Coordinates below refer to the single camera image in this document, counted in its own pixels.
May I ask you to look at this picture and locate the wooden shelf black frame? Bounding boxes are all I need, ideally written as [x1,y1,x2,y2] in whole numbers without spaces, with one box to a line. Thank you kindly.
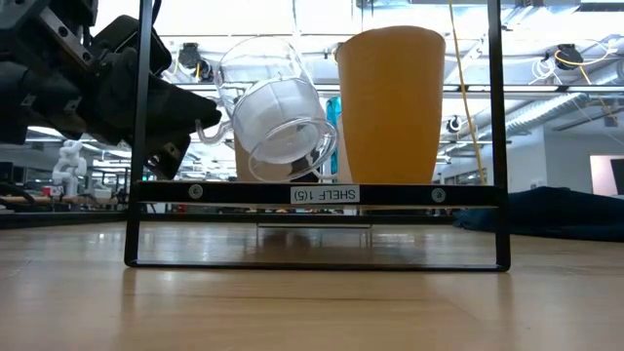
[123,0,513,273]

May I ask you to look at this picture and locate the yellow hanging cable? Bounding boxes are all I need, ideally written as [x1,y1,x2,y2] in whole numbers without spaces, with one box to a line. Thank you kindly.
[447,0,489,186]

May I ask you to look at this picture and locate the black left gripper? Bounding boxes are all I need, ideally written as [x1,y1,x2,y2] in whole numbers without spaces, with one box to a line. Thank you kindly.
[0,0,223,181]

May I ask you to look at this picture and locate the dark blue cloth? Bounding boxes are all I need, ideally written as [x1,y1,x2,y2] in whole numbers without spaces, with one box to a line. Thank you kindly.
[451,185,624,244]

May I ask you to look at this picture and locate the teal plastic tumbler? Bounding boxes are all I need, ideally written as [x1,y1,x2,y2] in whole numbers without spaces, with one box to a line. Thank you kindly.
[325,95,343,177]

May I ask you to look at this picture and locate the orange plastic cup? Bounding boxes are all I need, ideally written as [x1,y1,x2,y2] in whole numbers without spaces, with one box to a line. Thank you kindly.
[334,24,448,186]

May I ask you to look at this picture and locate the clear glass mug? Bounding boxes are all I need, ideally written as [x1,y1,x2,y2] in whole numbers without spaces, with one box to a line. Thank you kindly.
[194,34,340,184]

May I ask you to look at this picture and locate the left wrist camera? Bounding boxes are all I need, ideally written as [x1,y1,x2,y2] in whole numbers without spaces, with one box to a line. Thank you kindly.
[91,14,174,77]

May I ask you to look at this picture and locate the white shelf label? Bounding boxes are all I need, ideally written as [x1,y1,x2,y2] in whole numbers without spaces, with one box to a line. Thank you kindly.
[289,184,362,206]

